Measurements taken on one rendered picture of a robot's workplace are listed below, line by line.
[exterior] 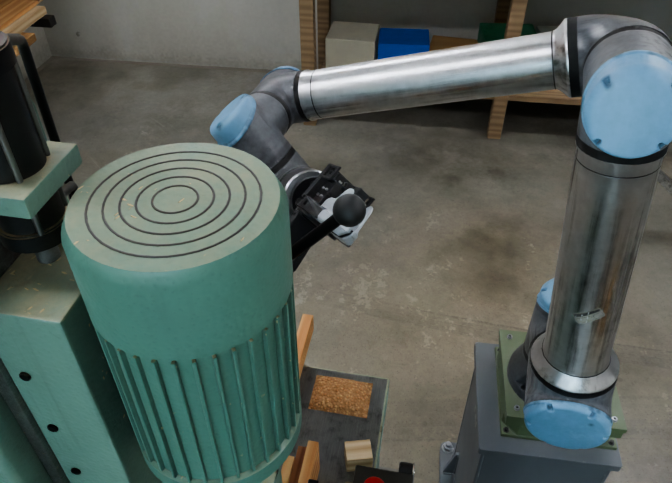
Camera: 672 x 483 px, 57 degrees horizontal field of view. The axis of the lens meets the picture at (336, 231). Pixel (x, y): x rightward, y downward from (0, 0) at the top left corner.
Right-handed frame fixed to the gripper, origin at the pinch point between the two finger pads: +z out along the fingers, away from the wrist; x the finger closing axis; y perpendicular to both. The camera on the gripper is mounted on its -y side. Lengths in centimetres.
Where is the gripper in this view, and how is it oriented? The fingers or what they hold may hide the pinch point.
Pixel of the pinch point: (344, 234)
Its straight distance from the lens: 76.6
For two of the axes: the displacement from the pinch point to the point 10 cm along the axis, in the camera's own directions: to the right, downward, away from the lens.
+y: 6.5, -7.6, 0.5
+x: 7.0, 6.2, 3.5
